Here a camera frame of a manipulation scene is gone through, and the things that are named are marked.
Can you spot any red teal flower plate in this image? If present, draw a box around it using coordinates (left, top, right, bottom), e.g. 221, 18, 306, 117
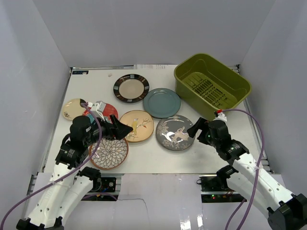
83, 103, 118, 123

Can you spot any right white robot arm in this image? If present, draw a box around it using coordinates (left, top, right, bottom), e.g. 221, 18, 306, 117
187, 118, 307, 230

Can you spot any cream small flower plate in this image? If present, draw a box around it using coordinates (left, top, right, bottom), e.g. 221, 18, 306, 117
61, 98, 86, 121

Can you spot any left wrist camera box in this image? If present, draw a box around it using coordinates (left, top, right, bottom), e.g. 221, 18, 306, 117
88, 101, 106, 120

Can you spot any blue-grey ceramic plate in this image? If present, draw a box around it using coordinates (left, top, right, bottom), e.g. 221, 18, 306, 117
143, 88, 181, 118

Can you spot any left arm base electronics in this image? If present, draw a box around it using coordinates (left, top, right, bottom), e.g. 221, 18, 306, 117
90, 177, 117, 193

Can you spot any blue label sticker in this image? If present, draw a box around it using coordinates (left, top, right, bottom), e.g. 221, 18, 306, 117
72, 70, 89, 75

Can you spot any grey rabbit pattern plate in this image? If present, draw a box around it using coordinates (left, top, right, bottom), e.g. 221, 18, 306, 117
156, 115, 195, 151

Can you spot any black rimmed beige plate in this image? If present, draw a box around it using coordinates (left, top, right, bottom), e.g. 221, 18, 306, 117
113, 73, 150, 104

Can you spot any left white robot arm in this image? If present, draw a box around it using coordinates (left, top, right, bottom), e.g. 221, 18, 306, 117
16, 115, 132, 230

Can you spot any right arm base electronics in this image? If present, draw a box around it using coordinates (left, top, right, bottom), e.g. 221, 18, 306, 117
196, 174, 244, 203

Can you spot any white paper sheet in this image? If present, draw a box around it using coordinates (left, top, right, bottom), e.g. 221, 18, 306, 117
134, 64, 177, 69

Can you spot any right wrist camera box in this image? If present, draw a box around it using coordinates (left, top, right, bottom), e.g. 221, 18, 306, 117
214, 110, 227, 122

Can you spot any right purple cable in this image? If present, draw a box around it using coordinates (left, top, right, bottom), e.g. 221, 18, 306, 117
221, 108, 266, 230

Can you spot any green plastic bin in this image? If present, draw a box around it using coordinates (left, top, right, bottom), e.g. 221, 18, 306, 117
174, 53, 252, 121

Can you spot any white petal pattern plate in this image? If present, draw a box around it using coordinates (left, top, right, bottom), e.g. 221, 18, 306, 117
90, 138, 129, 170

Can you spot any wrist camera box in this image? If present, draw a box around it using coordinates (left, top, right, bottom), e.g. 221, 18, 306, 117
214, 110, 227, 122
88, 101, 106, 120

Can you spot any beige bird pattern plate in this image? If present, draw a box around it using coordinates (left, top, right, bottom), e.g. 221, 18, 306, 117
119, 110, 154, 143

